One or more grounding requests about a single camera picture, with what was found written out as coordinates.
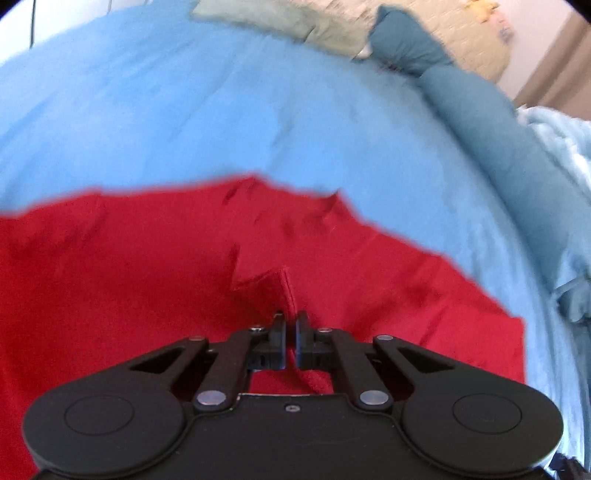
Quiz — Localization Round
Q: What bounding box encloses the teal folded duvet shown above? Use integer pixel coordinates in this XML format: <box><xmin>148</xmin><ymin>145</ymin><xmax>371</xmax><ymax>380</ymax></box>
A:
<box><xmin>418</xmin><ymin>65</ymin><xmax>590</xmax><ymax>322</ymax></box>

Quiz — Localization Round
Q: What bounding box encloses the green pillow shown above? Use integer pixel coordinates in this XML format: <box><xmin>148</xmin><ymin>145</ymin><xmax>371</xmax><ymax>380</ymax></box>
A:
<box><xmin>191</xmin><ymin>0</ymin><xmax>370</xmax><ymax>60</ymax></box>

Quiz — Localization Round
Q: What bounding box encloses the beige quilted headboard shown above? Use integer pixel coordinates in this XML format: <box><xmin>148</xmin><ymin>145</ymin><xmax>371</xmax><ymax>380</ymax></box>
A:
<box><xmin>308</xmin><ymin>0</ymin><xmax>511</xmax><ymax>83</ymax></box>

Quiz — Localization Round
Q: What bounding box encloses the yellow pikachu plush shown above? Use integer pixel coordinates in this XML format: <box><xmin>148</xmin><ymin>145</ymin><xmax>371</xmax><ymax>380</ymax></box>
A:
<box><xmin>465</xmin><ymin>0</ymin><xmax>499</xmax><ymax>23</ymax></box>

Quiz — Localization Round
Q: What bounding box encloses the teal pillow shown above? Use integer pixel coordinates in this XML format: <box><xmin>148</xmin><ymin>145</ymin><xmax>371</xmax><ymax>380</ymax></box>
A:
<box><xmin>369</xmin><ymin>5</ymin><xmax>455</xmax><ymax>77</ymax></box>

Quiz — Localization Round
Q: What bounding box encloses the light blue fluffy blanket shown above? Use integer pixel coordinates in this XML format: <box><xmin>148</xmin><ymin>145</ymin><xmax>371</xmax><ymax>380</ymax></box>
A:
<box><xmin>517</xmin><ymin>105</ymin><xmax>591</xmax><ymax>198</ymax></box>

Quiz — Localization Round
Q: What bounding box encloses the red cloth garment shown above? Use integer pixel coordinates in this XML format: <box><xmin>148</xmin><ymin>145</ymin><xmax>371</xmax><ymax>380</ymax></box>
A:
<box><xmin>1</xmin><ymin>177</ymin><xmax>525</xmax><ymax>479</ymax></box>

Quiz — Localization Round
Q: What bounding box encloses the brown curtain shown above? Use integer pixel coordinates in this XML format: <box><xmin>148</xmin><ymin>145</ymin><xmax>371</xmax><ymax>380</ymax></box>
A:
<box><xmin>514</xmin><ymin>12</ymin><xmax>591</xmax><ymax>120</ymax></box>

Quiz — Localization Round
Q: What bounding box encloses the blue bed sheet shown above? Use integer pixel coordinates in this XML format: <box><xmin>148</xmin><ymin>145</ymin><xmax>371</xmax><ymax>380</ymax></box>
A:
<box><xmin>1</xmin><ymin>1</ymin><xmax>590</xmax><ymax>463</ymax></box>

